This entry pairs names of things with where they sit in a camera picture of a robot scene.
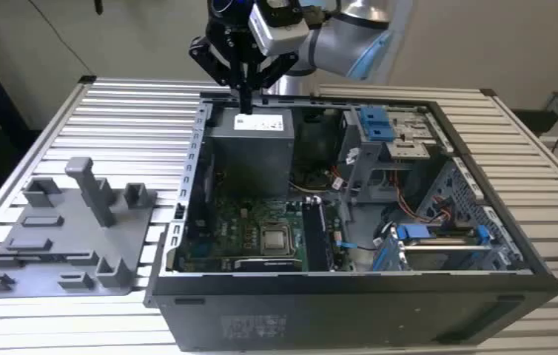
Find metal CPU socket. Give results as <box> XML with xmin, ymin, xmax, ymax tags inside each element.
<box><xmin>256</xmin><ymin>220</ymin><xmax>298</xmax><ymax>257</ymax></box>

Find grey plastic parts rack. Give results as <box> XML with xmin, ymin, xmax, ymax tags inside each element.
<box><xmin>0</xmin><ymin>157</ymin><xmax>161</xmax><ymax>299</ymax></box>

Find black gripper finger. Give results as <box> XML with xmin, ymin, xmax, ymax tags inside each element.
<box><xmin>188</xmin><ymin>34</ymin><xmax>247</xmax><ymax>114</ymax></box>
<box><xmin>244</xmin><ymin>50</ymin><xmax>302</xmax><ymax>114</ymax></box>

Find grey metal drive cage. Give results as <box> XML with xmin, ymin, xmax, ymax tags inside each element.
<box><xmin>339</xmin><ymin>104</ymin><xmax>455</xmax><ymax>204</ymax></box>

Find black graphics card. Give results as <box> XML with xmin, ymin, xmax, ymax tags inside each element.
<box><xmin>232</xmin><ymin>258</ymin><xmax>304</xmax><ymax>274</ymax></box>

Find blue plastic drive carrier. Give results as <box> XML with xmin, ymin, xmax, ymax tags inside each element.
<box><xmin>359</xmin><ymin>106</ymin><xmax>396</xmax><ymax>143</ymax></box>

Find black RAM stick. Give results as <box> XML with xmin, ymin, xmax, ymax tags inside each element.
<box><xmin>9</xmin><ymin>251</ymin><xmax>97</xmax><ymax>262</ymax></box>

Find silver CPU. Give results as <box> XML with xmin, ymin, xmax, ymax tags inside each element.
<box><xmin>263</xmin><ymin>229</ymin><xmax>290</xmax><ymax>251</ymax></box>

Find orange wires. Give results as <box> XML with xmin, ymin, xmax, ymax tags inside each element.
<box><xmin>391</xmin><ymin>168</ymin><xmax>452</xmax><ymax>223</ymax></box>

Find power supply wire bundle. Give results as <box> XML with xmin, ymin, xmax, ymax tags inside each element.
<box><xmin>291</xmin><ymin>164</ymin><xmax>343</xmax><ymax>193</ymax></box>

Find black open PC case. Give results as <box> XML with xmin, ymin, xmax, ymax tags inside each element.
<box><xmin>143</xmin><ymin>90</ymin><xmax>558</xmax><ymax>352</ymax></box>

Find grey power supply unit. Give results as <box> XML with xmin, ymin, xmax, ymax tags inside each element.
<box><xmin>207</xmin><ymin>108</ymin><xmax>295</xmax><ymax>199</ymax></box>

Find black box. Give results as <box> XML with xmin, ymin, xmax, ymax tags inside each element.
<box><xmin>510</xmin><ymin>109</ymin><xmax>558</xmax><ymax>138</ymax></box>

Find hard disk in blue carrier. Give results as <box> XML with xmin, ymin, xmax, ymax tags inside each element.
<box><xmin>374</xmin><ymin>221</ymin><xmax>502</xmax><ymax>273</ymax></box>

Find green motherboard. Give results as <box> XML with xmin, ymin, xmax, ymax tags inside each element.
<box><xmin>173</xmin><ymin>162</ymin><xmax>359</xmax><ymax>274</ymax></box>

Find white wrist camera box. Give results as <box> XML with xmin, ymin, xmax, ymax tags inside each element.
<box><xmin>248</xmin><ymin>0</ymin><xmax>312</xmax><ymax>57</ymax></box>

